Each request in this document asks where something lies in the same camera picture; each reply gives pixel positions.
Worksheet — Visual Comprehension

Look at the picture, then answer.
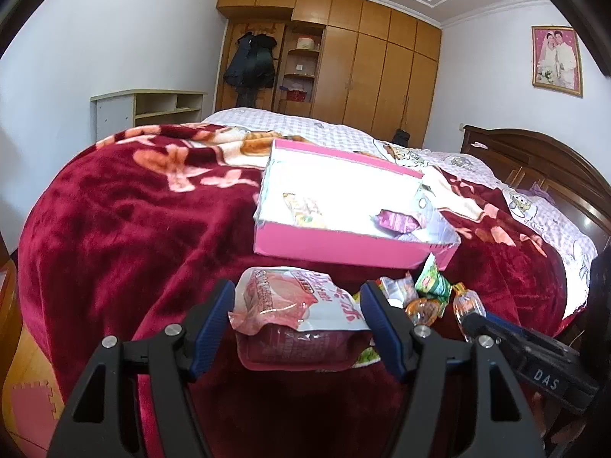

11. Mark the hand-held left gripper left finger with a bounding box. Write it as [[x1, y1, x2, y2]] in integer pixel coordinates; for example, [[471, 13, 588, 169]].
[[48, 279, 237, 458]]

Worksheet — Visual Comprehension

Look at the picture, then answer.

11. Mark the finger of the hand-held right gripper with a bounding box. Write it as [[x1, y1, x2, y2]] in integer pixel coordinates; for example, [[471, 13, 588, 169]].
[[461, 312, 535, 369], [491, 319, 580, 362]]

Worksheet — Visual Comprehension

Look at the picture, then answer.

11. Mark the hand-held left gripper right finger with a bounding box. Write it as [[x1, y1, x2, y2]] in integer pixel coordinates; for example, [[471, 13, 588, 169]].
[[359, 281, 547, 458]]

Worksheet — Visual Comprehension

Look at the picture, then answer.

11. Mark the small green snack packet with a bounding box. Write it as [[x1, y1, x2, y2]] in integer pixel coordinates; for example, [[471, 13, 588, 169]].
[[352, 341, 385, 369]]

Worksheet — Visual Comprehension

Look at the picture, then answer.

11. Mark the clear candy packet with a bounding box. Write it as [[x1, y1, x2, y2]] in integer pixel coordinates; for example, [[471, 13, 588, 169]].
[[450, 282, 487, 331]]

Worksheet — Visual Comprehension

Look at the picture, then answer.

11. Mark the orange jelly cup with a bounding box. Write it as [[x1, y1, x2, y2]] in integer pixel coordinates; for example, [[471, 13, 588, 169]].
[[405, 297, 441, 327]]

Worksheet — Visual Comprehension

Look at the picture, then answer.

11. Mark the yellow snack packet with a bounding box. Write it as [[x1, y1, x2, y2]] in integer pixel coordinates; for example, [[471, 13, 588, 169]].
[[379, 274, 417, 309]]

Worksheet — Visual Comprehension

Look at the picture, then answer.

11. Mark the green pea packet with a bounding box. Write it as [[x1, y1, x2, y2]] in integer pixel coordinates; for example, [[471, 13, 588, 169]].
[[414, 253, 453, 318]]

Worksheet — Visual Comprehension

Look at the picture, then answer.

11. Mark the pink peach jelly pouch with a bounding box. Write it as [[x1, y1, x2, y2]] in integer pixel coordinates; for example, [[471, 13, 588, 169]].
[[228, 266, 374, 374]]

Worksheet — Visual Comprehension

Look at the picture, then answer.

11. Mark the pink cardboard box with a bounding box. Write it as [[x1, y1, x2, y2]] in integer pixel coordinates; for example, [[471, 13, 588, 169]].
[[252, 137, 462, 270]]

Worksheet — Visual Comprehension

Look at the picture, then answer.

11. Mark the purple candy tin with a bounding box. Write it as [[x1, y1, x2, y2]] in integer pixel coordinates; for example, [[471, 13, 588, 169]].
[[376, 207, 452, 245]]

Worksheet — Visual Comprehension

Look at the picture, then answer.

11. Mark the orange biscuit packet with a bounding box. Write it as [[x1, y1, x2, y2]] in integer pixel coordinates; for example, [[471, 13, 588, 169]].
[[283, 192, 331, 229]]

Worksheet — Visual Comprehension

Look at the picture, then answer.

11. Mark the red floral blanket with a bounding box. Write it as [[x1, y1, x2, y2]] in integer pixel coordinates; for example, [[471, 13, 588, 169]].
[[16, 123, 574, 458]]

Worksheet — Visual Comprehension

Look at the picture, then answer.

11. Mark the purple cloth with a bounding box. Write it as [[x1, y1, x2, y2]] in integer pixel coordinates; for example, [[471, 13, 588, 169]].
[[529, 182, 557, 202]]

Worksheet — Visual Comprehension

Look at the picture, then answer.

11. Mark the dark wooden headboard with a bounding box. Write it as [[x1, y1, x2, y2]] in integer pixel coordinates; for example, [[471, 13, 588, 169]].
[[462, 124, 611, 249]]

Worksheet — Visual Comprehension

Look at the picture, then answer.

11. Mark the pink foam floor mat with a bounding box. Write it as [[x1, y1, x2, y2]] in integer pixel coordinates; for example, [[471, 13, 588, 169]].
[[8, 381, 66, 441]]

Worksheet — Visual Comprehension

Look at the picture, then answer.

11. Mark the wooden nightstand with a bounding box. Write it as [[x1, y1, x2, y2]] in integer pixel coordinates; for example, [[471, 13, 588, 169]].
[[0, 236, 22, 358]]

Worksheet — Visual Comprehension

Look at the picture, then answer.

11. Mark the pink checked cartoon bedsheet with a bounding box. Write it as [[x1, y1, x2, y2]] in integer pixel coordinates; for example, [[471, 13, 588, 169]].
[[198, 106, 600, 318]]

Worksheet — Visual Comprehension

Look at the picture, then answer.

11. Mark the white shelf unit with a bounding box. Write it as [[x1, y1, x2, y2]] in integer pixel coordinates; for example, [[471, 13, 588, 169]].
[[91, 89, 208, 143]]

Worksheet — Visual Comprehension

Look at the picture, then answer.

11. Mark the wooden wardrobe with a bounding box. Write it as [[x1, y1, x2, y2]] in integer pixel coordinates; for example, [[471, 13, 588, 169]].
[[215, 0, 442, 148]]

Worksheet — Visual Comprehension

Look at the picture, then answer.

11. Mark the black jacket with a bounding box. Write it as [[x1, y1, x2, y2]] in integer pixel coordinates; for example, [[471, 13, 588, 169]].
[[223, 31, 278, 106]]

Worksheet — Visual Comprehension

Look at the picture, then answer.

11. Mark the framed wall photo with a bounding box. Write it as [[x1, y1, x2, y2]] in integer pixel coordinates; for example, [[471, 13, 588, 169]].
[[531, 25, 584, 99]]

